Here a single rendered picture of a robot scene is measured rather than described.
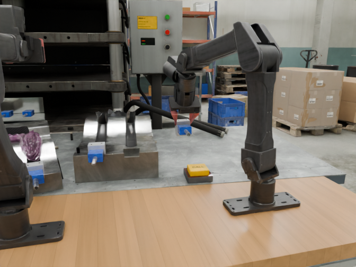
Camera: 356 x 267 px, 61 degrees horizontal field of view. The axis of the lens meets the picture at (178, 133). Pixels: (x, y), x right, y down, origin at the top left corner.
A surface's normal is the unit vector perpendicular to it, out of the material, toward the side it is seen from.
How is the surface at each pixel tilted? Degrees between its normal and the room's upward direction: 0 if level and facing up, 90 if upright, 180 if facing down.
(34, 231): 0
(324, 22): 90
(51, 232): 0
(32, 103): 90
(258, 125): 89
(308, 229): 0
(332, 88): 84
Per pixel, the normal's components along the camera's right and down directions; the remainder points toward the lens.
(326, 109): 0.22, 0.11
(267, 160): 0.62, 0.15
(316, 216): 0.00, -0.97
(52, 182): 0.44, 0.23
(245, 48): -0.79, 0.16
